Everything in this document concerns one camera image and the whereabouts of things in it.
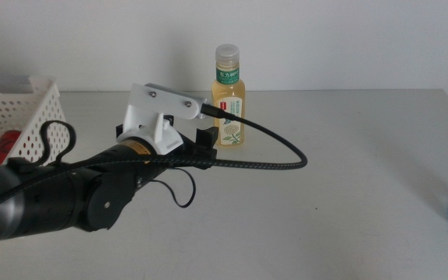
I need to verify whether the yellow tea bottle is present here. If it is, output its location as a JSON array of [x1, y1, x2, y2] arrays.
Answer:
[[210, 43, 247, 148]]

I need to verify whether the red soda can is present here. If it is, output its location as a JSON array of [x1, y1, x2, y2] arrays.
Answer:
[[0, 130, 23, 165]]

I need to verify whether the white perforated plastic basket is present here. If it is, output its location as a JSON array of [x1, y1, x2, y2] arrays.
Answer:
[[0, 75, 68, 166]]

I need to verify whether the black braided camera cable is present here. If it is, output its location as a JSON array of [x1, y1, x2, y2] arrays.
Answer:
[[0, 103, 309, 215]]

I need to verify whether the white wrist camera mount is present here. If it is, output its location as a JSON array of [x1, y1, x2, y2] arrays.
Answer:
[[116, 82, 206, 156]]

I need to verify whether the black flat cable loop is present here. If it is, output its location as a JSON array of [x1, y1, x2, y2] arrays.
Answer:
[[37, 120, 78, 167]]

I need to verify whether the thin black cable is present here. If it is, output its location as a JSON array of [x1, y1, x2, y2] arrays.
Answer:
[[145, 166, 197, 209]]

